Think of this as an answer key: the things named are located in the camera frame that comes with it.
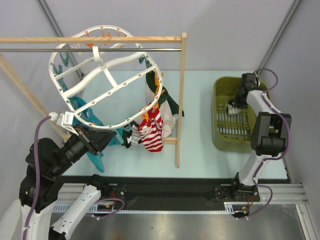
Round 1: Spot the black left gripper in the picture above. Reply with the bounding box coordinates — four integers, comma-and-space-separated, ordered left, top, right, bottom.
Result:
52, 121, 118, 175

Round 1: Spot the white pinstriped black-toe sock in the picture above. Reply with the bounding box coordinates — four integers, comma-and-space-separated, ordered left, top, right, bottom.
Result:
226, 99, 242, 115
122, 121, 142, 149

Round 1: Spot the teal clothes peg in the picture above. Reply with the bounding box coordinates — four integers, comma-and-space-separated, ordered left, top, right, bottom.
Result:
121, 123, 133, 138
59, 52, 70, 67

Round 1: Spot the orange clothes peg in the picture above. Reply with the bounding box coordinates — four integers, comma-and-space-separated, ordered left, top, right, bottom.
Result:
141, 105, 159, 122
100, 26, 111, 46
154, 70, 165, 99

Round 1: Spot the red white santa sock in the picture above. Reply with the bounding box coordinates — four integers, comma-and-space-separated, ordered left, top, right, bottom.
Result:
138, 119, 164, 153

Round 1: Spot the red white striped sock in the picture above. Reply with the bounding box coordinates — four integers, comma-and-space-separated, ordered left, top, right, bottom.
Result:
148, 103, 164, 139

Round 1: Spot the green and white garment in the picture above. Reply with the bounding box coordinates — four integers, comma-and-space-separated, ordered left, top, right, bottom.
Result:
145, 70, 179, 138

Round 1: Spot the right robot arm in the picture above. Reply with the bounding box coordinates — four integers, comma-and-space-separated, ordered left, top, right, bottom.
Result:
227, 72, 292, 202

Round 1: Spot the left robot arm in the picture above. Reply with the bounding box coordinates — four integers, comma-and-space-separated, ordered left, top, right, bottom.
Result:
19, 119, 115, 240

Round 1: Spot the white plastic clip hanger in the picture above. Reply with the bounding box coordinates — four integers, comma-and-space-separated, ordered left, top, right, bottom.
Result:
48, 24, 164, 132

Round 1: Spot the olive green plastic basket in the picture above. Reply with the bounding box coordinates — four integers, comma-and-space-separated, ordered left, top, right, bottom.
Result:
212, 76, 267, 154

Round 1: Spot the teal blue garment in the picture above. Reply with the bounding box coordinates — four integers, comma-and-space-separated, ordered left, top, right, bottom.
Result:
68, 96, 132, 173

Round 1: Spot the metal hanging rod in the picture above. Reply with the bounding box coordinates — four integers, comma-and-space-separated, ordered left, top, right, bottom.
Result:
0, 48, 182, 53

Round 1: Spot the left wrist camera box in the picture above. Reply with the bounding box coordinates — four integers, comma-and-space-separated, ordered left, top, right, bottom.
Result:
48, 111, 77, 134

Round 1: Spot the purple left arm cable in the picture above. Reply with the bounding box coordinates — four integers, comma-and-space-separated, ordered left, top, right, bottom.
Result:
22, 114, 53, 240

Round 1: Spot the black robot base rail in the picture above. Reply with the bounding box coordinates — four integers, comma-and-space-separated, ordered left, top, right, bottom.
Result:
102, 176, 260, 212

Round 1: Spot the wooden clothes rack frame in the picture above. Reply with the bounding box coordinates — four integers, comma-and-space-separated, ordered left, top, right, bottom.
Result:
0, 25, 187, 168

